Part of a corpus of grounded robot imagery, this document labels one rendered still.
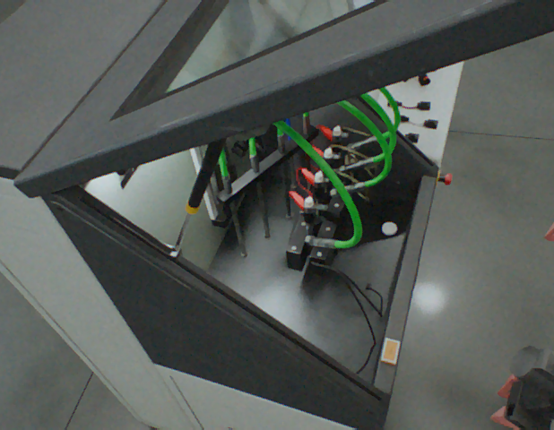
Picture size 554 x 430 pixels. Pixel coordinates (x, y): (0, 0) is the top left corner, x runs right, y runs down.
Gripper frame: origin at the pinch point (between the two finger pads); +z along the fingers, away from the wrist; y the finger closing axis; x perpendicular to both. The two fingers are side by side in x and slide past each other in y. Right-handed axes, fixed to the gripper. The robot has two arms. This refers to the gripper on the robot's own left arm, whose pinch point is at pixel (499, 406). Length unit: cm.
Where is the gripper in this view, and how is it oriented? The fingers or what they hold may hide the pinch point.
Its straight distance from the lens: 113.1
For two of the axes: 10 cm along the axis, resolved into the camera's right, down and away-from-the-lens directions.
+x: 8.2, 5.7, 0.3
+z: -3.1, 4.0, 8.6
